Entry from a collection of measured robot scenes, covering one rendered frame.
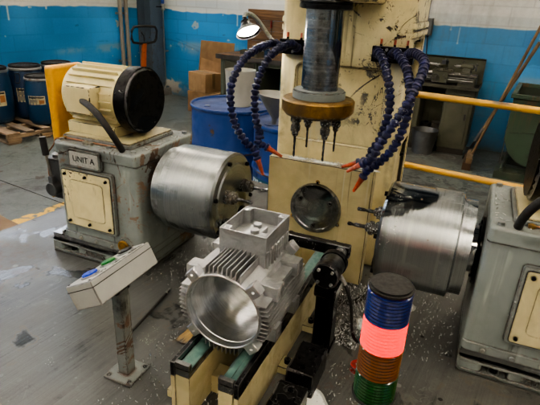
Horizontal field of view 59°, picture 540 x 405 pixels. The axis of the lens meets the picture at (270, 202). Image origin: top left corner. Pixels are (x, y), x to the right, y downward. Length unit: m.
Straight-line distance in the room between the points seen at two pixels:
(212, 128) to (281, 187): 1.88
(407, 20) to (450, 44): 4.94
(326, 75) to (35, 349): 0.92
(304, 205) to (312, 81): 0.37
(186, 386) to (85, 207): 0.69
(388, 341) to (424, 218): 0.48
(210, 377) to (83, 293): 0.31
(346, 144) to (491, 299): 0.59
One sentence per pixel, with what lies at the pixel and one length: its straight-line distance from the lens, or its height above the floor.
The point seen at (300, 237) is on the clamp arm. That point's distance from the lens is 1.15.
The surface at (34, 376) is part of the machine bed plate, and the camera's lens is 1.18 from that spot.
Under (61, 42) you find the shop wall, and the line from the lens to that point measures 7.54.
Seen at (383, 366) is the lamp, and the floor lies 1.11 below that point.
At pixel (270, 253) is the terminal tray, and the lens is 0.92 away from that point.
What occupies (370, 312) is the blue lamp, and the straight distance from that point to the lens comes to 0.65.
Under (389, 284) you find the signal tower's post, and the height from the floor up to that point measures 1.22.
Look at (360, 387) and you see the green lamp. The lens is 0.73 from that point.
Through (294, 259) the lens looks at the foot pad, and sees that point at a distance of 0.96.
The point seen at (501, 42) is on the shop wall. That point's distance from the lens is 6.18.
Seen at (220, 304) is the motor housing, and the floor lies 0.96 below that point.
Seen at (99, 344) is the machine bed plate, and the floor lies 0.80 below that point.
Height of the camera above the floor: 1.55
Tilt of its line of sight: 23 degrees down
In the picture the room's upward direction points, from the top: 3 degrees clockwise
